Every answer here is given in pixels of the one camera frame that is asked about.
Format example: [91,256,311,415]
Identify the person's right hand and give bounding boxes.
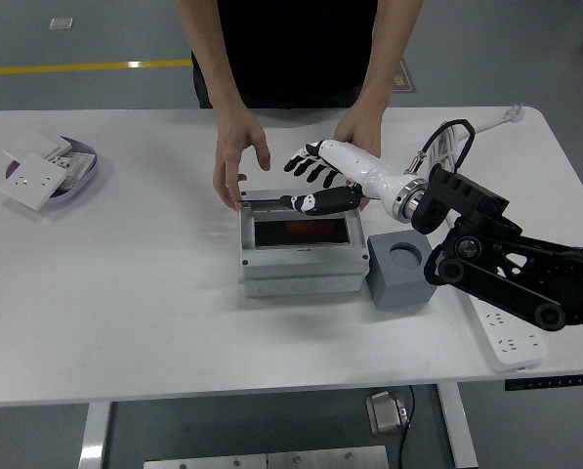
[212,109,272,212]

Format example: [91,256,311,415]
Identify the person's left hand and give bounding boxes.
[333,104,385,160]

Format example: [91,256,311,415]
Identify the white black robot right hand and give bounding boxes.
[278,139,413,217]

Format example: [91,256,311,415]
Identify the grey electrical box with lid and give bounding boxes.
[235,188,370,298]

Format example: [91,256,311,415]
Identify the grey cube with round hole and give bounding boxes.
[367,230,438,311]

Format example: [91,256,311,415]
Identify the brown floor sign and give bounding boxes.
[391,58,418,94]

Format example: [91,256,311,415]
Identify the person's torso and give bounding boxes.
[190,0,378,109]

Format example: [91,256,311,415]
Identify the white multi-hole socket plate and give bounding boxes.
[51,150,99,192]

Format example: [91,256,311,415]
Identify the purple oval tray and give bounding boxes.
[5,135,101,212]

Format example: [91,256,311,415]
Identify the yellow floor tape line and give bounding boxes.
[0,58,193,77]

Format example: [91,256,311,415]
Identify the grey metal foot pedal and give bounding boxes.
[365,390,412,435]

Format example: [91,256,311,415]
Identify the white table leg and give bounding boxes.
[437,383,479,469]
[78,401,112,469]

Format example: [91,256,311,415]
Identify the black table control panel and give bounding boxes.
[504,374,583,391]

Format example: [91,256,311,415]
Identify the white power cord with plug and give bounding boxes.
[428,103,526,170]

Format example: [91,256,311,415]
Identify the white blank switch panel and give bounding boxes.
[2,128,73,161]

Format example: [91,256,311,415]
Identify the large white wall socket panel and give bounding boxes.
[0,152,70,211]

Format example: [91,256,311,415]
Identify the black cable under table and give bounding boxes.
[398,385,417,469]

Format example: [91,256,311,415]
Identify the metal base plate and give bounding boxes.
[143,445,390,469]

